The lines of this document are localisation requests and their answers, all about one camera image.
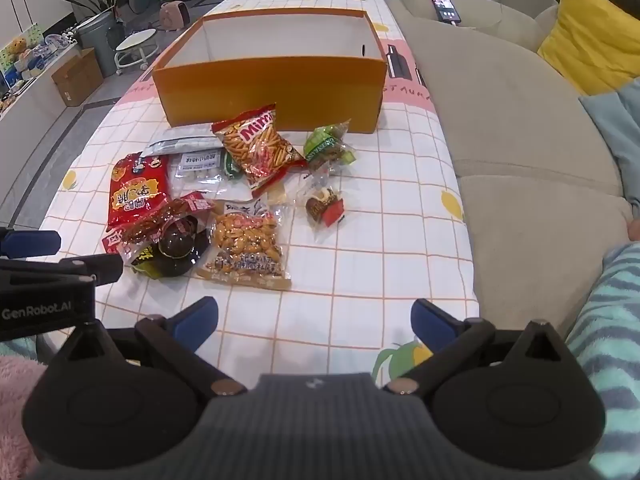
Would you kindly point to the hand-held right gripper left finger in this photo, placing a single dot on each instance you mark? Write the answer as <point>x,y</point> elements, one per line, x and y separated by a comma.
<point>197,317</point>

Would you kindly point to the silver snack packet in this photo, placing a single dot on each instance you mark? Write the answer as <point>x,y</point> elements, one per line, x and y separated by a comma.
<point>180,141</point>

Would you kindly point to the small pink heater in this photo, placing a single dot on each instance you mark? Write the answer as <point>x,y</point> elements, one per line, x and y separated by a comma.
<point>175,15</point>

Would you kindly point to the white low cabinet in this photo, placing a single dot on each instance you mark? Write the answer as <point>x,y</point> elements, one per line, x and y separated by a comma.
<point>35,90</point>

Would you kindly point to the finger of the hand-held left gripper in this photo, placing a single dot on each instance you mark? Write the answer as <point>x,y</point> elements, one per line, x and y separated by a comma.
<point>95,267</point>
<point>30,242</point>

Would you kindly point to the small green packet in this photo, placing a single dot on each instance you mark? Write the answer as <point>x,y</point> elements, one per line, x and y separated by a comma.
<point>231,169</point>

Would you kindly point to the smartphone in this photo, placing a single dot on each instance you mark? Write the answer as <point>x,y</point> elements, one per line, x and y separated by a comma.
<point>444,7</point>

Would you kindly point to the brown cardboard carton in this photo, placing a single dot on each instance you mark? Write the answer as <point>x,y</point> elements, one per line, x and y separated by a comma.
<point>77,77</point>

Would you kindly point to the pink fluffy cloth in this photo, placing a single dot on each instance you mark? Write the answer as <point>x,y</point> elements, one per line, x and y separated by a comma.
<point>17,400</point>

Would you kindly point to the orange cardboard box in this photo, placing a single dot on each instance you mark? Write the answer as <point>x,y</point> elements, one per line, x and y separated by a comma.
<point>275,85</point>

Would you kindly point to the clear packet white label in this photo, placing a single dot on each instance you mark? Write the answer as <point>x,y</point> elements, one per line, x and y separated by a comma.
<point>197,170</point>

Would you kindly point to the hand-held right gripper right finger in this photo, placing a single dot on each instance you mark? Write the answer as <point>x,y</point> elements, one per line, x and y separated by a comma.
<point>431,322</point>

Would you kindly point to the peanut bag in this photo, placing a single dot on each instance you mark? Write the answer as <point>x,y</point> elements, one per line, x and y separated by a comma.
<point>245,245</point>

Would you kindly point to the small clear candy packet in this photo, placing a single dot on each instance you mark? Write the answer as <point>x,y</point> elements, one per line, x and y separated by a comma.
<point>322,207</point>

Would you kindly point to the white round stool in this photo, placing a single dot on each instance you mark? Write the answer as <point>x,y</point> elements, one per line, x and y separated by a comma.
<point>136,47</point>

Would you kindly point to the light blue blanket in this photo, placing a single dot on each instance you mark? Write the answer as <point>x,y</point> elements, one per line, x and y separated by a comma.
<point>617,130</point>

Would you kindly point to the teal striped fleece clothing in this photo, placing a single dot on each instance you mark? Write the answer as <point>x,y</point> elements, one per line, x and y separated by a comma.
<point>610,320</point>

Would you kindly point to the green nut packet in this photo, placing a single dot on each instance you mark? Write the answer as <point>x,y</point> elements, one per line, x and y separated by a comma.
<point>325,147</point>

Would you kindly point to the row of plush toys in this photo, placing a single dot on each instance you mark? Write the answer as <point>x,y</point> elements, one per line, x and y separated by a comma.
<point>30,57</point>

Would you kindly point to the beige sofa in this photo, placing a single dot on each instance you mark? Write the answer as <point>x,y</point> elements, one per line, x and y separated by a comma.
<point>500,110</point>

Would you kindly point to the red meat snack packet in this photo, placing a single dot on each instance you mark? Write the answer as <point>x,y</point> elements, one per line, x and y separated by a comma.
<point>150,225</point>

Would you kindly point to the yellow pillow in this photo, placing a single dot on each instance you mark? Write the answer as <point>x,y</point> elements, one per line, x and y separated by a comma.
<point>595,40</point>

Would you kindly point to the large red snack bag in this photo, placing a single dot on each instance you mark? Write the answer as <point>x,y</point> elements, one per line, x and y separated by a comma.
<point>135,190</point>

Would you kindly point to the grey bin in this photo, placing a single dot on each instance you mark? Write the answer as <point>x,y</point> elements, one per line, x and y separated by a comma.
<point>100,42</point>

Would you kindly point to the small yellow packet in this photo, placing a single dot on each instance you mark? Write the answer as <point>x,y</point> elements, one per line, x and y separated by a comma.
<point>277,194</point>

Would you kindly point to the fries print snack bag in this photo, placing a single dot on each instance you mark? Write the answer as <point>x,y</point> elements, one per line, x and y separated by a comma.
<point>255,150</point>

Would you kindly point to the dark round snack packet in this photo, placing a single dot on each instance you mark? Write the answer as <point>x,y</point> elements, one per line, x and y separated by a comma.
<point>175,252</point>

